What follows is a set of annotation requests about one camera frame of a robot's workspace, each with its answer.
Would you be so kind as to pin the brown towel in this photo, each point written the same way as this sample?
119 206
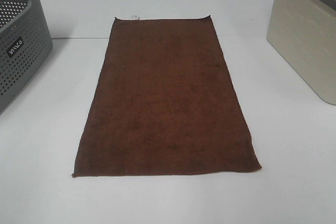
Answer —
164 105

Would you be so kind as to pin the grey perforated plastic basket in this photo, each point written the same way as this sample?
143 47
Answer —
25 44

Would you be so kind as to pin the beige storage box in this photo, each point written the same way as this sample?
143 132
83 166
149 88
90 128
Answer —
303 33

